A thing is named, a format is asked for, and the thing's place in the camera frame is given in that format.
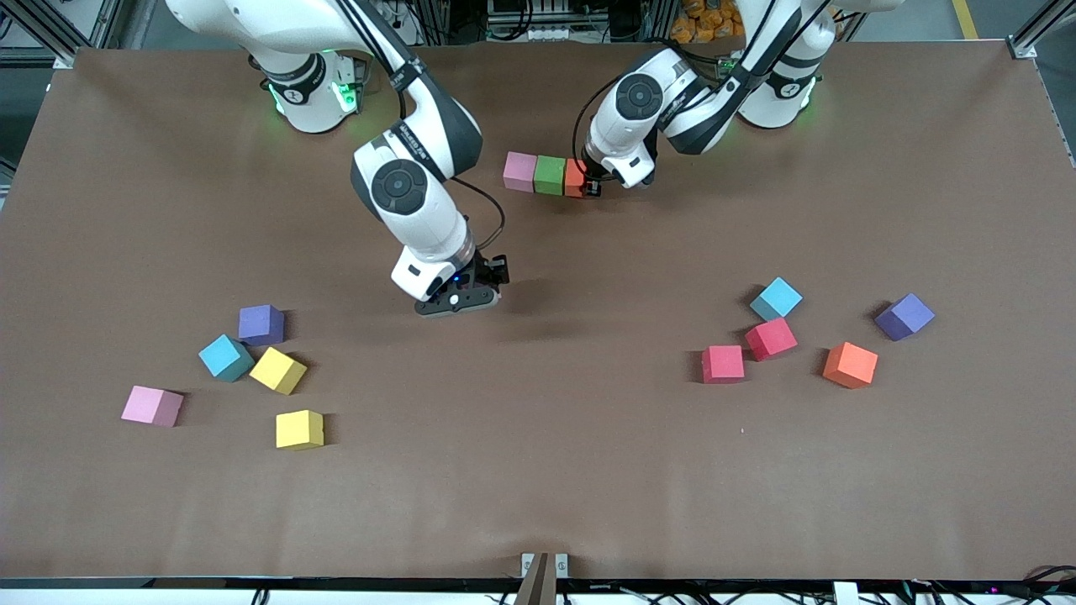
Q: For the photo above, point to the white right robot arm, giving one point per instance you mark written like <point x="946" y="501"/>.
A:
<point x="420" y="193"/>

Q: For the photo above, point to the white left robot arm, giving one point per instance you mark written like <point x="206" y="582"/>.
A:
<point x="639" y="101"/>

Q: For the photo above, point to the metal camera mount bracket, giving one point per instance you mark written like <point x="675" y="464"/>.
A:
<point x="538" y="584"/>

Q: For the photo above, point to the metal equipment rack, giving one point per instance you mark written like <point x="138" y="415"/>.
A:
<point x="538" y="17"/>

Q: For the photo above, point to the blue foam cube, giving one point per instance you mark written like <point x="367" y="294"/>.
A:
<point x="776" y="298"/>
<point x="225" y="356"/>

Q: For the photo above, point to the pink foam cube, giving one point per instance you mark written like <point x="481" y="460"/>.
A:
<point x="152" y="407"/>
<point x="519" y="171"/>

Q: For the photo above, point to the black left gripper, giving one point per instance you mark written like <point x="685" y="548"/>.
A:
<point x="593" y="184"/>

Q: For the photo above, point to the red foam cube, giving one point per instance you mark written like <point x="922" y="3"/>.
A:
<point x="723" y="364"/>
<point x="771" y="339"/>

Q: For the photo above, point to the white power strip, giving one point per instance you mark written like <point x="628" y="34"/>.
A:
<point x="402" y="34"/>

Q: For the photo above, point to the white plug box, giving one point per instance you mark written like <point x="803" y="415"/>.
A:
<point x="845" y="595"/>

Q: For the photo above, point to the orange foam cube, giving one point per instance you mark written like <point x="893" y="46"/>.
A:
<point x="574" y="178"/>
<point x="851" y="365"/>

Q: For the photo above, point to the aluminium frame post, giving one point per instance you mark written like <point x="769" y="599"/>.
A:
<point x="63" y="59"/>
<point x="1024" y="50"/>

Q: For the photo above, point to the yellow foam cube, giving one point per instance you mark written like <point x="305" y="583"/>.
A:
<point x="299" y="429"/>
<point x="278" y="370"/>

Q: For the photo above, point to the green foam cube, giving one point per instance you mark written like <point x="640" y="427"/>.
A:
<point x="550" y="175"/>

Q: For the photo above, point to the purple foam cube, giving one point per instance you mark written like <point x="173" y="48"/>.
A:
<point x="261" y="325"/>
<point x="904" y="317"/>

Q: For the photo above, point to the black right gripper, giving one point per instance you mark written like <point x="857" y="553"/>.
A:
<point x="486" y="270"/>

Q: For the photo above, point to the orange bag pile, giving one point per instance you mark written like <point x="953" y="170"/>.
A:
<point x="702" y="21"/>

